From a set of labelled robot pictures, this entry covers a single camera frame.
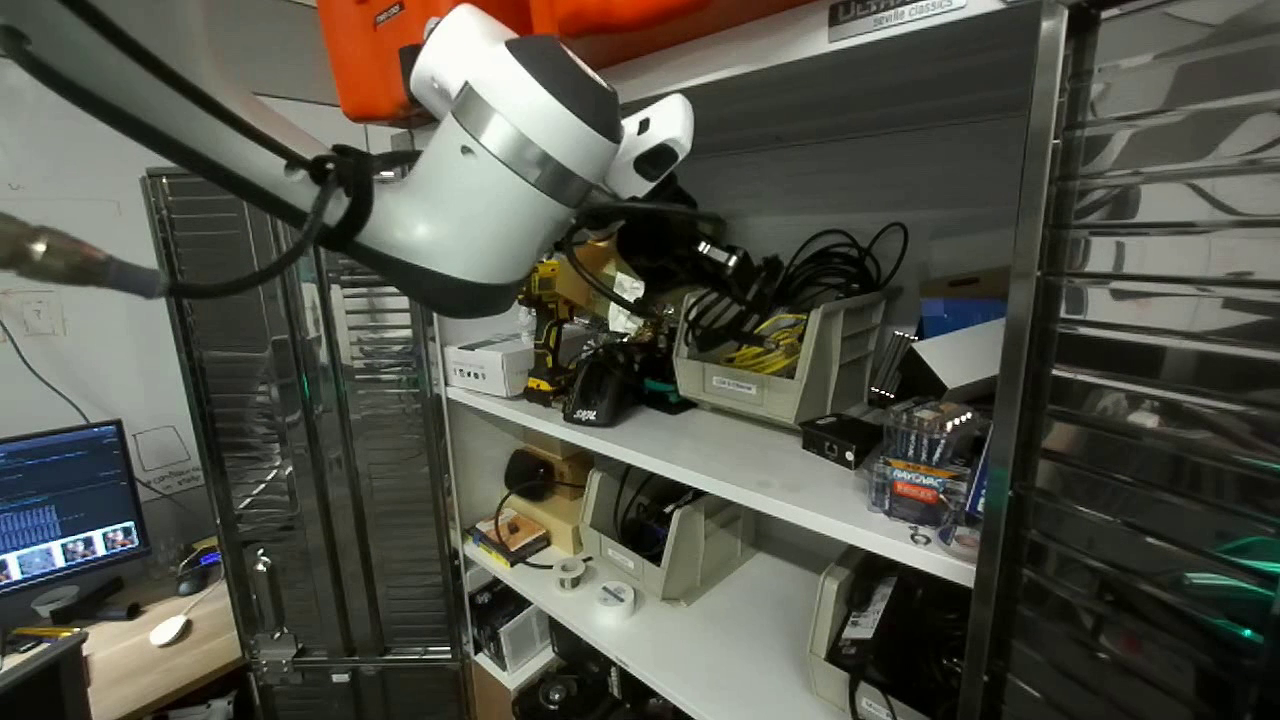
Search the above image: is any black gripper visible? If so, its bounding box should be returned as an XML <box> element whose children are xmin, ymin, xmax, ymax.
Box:
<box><xmin>613</xmin><ymin>195</ymin><xmax>713</xmax><ymax>276</ymax></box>

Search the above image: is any white printed cardboard box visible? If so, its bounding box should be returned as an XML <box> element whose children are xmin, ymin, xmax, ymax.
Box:
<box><xmin>444</xmin><ymin>330</ymin><xmax>539</xmax><ymax>406</ymax></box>

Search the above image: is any brown cardboard box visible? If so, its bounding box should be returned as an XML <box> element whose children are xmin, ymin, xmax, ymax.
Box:
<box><xmin>501</xmin><ymin>441</ymin><xmax>595</xmax><ymax>559</ymax></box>

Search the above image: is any black battery charger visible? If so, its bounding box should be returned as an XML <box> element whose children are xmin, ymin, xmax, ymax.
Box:
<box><xmin>560</xmin><ymin>339</ymin><xmax>646</xmax><ymax>434</ymax></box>

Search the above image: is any white metal shelf unit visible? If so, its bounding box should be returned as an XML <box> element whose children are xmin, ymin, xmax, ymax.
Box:
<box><xmin>252</xmin><ymin>0</ymin><xmax>1072</xmax><ymax>720</ymax></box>

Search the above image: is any black oval device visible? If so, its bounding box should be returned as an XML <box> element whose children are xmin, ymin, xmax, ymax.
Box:
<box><xmin>501</xmin><ymin>444</ymin><xmax>569</xmax><ymax>506</ymax></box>

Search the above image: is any blue plastic object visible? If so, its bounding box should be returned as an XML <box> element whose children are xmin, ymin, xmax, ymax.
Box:
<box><xmin>915</xmin><ymin>292</ymin><xmax>1006</xmax><ymax>339</ymax></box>

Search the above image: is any grey bin with black items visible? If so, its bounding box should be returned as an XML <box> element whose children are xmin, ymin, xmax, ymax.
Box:
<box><xmin>574</xmin><ymin>460</ymin><xmax>751</xmax><ymax>609</ymax></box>

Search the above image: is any white card package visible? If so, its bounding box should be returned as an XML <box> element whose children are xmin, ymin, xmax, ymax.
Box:
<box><xmin>901</xmin><ymin>311</ymin><xmax>1013</xmax><ymax>406</ymax></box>

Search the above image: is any large orange plastic case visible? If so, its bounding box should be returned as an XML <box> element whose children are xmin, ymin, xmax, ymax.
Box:
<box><xmin>311</xmin><ymin>0</ymin><xmax>539</xmax><ymax>128</ymax></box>

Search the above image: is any pack of batteries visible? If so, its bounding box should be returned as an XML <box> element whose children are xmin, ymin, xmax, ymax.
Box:
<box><xmin>858</xmin><ymin>398</ymin><xmax>990</xmax><ymax>539</ymax></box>

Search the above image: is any shiny metal tray rack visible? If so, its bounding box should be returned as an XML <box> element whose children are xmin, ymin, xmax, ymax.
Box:
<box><xmin>978</xmin><ymin>0</ymin><xmax>1280</xmax><ymax>720</ymax></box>

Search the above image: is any white computer mouse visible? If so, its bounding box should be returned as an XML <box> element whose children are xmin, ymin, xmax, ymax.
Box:
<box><xmin>143</xmin><ymin>609</ymin><xmax>200</xmax><ymax>654</ymax></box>

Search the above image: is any computer monitor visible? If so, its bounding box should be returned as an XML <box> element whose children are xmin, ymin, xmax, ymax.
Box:
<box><xmin>0</xmin><ymin>416</ymin><xmax>156</xmax><ymax>609</ymax></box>

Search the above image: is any wooden desk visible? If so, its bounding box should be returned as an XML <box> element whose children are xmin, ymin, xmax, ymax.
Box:
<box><xmin>0</xmin><ymin>568</ymin><xmax>252</xmax><ymax>720</ymax></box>

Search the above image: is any yellow black cordless drill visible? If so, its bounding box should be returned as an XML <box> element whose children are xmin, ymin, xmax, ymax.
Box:
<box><xmin>521</xmin><ymin>256</ymin><xmax>609</xmax><ymax>410</ymax></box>

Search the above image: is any black coiled cable bundle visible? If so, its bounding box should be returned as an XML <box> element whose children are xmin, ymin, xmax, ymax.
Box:
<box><xmin>678</xmin><ymin>217</ymin><xmax>915</xmax><ymax>354</ymax></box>

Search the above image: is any grey bin with yellow cables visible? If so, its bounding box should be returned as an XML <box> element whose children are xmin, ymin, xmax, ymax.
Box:
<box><xmin>669</xmin><ymin>286</ymin><xmax>897</xmax><ymax>434</ymax></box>

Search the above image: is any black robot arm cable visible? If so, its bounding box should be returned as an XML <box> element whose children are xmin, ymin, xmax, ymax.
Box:
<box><xmin>0</xmin><ymin>0</ymin><xmax>419</xmax><ymax>304</ymax></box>

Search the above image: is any dark wire tray rack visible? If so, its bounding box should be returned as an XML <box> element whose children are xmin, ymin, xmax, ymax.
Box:
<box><xmin>140</xmin><ymin>164</ymin><xmax>465</xmax><ymax>720</ymax></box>

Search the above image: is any grey bin with black cable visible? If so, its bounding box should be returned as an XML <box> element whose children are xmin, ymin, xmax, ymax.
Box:
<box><xmin>805</xmin><ymin>549</ymin><xmax>967</xmax><ymax>720</ymax></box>

